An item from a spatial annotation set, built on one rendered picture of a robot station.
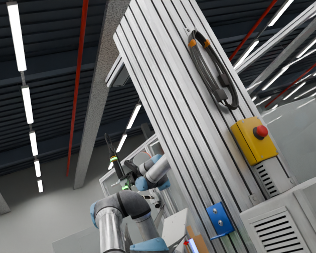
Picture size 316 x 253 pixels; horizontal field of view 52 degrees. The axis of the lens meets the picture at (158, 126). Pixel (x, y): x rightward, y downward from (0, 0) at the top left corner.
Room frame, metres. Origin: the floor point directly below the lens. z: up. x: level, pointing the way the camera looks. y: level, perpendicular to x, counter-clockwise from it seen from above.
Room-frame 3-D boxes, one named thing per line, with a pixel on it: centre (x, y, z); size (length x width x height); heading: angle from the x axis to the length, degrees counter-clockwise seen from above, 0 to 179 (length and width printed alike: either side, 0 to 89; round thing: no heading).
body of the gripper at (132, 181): (1.92, 0.24, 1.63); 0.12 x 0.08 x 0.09; 57
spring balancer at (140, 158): (2.70, 0.24, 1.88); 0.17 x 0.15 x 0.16; 47
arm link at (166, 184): (1.82, 0.12, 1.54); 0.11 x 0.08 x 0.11; 143
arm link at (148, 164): (1.84, 0.10, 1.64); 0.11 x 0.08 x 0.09; 57
